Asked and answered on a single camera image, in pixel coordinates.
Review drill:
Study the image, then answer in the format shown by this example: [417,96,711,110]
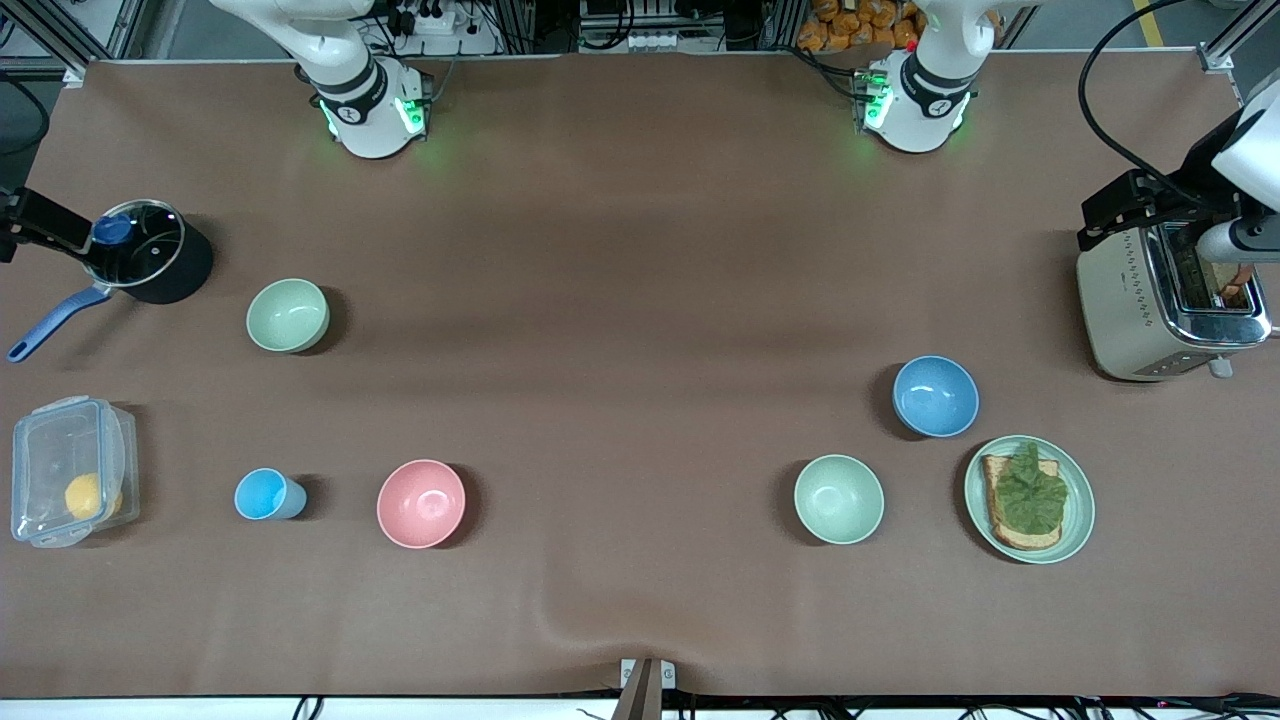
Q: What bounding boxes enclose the black pot with blue handle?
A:
[7,200,215,364]

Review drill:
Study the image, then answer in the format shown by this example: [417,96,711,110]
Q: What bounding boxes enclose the yellow round fruit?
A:
[65,472,124,522]

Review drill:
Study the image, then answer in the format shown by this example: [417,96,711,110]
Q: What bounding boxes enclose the long white power strip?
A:
[627,30,724,53]

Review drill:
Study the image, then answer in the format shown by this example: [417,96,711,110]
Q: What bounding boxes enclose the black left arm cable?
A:
[1077,0,1206,196]

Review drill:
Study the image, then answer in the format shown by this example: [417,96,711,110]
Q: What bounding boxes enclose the brown table cloth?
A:
[0,50,1280,699]

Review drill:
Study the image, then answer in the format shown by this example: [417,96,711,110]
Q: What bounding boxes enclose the small metal clamp bracket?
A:
[619,657,677,691]

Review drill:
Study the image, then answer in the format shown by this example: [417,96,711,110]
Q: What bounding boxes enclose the bread slice with crust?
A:
[981,455,1064,552]

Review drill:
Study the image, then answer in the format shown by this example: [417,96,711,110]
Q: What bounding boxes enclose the white power strip with plugs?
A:
[392,0,473,37]

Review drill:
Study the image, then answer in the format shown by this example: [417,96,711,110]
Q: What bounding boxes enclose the beige chrome toaster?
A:
[1076,197,1274,383]

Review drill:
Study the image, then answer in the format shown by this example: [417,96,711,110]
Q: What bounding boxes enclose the pale green bowl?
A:
[794,454,886,546]
[246,278,331,355]

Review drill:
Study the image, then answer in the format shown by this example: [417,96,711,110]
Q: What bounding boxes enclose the blue bowl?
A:
[892,356,981,439]

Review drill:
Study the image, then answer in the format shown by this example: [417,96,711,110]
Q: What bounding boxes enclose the pink bowl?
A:
[377,459,468,550]

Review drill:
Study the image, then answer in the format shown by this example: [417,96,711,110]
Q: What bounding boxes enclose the pale green plate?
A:
[964,435,1096,565]

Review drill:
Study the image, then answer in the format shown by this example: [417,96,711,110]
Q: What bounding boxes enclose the green lettuce leaf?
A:
[994,441,1070,535]

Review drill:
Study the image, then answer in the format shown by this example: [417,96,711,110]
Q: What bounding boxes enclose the aluminium frame profile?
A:
[0,0,153,63]
[1195,0,1280,73]

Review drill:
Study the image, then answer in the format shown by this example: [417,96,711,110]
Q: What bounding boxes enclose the glass lid with blue knob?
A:
[82,200,187,289]

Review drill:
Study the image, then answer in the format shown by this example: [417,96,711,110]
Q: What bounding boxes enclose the brown toast slice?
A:
[1203,260,1257,307]

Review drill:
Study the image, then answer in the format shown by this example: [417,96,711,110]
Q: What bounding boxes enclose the bag of orange fruit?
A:
[796,0,923,54]

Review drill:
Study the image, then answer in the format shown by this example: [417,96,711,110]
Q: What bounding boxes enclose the blue plastic cup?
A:
[234,468,308,522]

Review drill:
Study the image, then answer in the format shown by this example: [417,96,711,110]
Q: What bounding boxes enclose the clear plastic lidded container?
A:
[10,396,141,549]

